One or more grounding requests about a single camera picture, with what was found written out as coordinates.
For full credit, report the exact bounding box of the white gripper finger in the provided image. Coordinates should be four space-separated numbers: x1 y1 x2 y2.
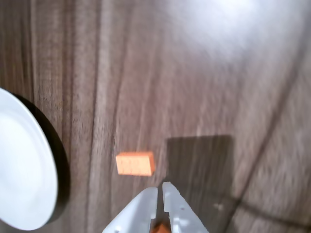
162 182 210 233
102 187 159 233

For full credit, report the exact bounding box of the white round plate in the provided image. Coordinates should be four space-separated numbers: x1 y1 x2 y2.
0 87 59 232

